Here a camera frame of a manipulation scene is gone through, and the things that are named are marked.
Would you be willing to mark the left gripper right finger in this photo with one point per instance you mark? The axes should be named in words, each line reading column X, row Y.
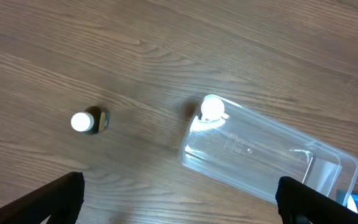
column 297, row 204

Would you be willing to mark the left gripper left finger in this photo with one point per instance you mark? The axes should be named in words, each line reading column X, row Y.
column 59, row 202

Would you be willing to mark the clear plastic container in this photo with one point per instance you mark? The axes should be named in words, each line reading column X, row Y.
column 251, row 152

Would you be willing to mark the dark bottle white cap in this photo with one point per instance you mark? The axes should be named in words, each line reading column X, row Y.
column 93, row 120

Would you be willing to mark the orange tube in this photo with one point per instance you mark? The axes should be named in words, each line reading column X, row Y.
column 213, row 108

